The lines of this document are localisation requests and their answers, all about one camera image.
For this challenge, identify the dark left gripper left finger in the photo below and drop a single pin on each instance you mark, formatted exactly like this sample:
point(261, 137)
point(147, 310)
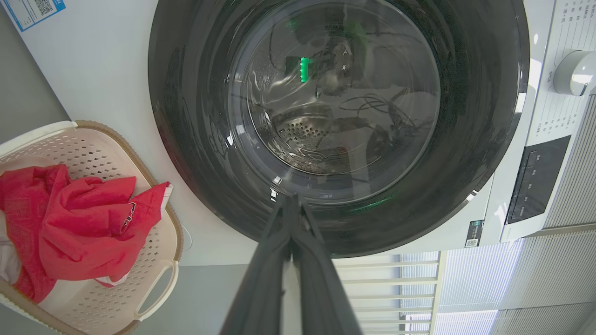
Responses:
point(265, 288)

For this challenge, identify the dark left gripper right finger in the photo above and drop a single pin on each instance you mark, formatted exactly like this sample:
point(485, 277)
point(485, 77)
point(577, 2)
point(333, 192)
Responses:
point(321, 298)

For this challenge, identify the dark round washer door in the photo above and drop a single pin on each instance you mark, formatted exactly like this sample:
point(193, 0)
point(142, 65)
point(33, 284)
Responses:
point(195, 116)

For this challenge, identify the red garment with white trim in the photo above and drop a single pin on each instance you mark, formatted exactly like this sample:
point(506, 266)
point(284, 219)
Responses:
point(79, 228)

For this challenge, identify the cream perforated laundry basket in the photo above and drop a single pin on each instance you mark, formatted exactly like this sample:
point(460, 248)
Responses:
point(153, 260)

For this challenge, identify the white front-load washing machine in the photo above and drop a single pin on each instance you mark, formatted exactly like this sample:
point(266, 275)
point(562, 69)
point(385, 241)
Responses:
point(107, 70)

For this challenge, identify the white metal railing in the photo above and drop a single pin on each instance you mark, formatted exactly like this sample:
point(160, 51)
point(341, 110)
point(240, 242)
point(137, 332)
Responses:
point(386, 281)

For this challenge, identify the black QR code sticker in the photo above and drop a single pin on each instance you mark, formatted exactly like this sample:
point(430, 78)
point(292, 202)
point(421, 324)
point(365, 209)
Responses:
point(474, 234)

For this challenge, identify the black washer control panel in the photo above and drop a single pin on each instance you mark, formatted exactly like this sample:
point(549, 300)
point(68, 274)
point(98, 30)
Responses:
point(538, 181)

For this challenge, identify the silver washer control knob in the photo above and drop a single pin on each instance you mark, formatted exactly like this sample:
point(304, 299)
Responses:
point(575, 72)

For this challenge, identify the blue energy label sticker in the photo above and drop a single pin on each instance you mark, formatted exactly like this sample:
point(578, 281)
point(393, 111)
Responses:
point(30, 10)

